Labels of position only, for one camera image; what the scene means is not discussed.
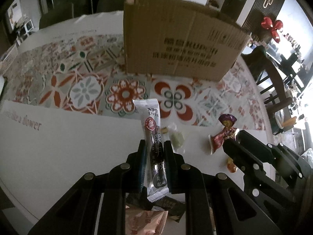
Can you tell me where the red small candy packet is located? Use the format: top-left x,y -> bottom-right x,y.
227,157 -> 238,174

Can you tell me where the red balloon dog decoration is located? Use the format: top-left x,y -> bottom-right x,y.
261,16 -> 283,43

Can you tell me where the white shoe rack shelf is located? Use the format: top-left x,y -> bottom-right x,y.
15,19 -> 34,40

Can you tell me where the dark upholstered chair left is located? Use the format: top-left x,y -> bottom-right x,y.
39,3 -> 74,29

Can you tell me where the silver purple snack stick packet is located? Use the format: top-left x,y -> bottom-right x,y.
133,99 -> 169,203

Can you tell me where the purple red wrapped candy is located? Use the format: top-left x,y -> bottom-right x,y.
209,114 -> 239,155

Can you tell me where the rose gold foil snack bag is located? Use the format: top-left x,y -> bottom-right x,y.
125,207 -> 168,235

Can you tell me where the small white candy packet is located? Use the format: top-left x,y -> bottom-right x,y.
161,123 -> 185,153

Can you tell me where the dark upholstered chair middle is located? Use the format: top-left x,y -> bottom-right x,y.
97,0 -> 126,13

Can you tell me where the wooden dining chair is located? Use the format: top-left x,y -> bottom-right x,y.
240,44 -> 294,128

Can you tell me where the brown cardboard box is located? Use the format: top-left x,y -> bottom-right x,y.
123,0 -> 250,82

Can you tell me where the patterned floral table runner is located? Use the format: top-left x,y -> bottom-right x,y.
1,34 -> 269,130

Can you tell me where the dark upholstered chair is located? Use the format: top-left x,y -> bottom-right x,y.
97,0 -> 126,13
39,3 -> 74,29

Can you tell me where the dark brown snack bar packet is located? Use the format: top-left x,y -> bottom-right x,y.
152,196 -> 186,223

